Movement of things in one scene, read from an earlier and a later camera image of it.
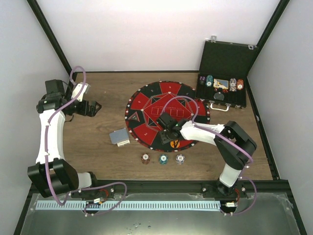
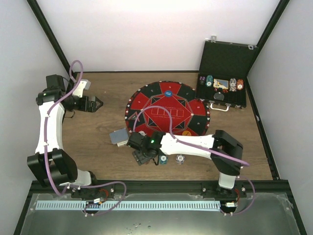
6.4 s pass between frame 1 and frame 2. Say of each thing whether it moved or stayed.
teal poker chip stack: stayed
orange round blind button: moved
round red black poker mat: stayed
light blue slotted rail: stayed
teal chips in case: stayed
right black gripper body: moved
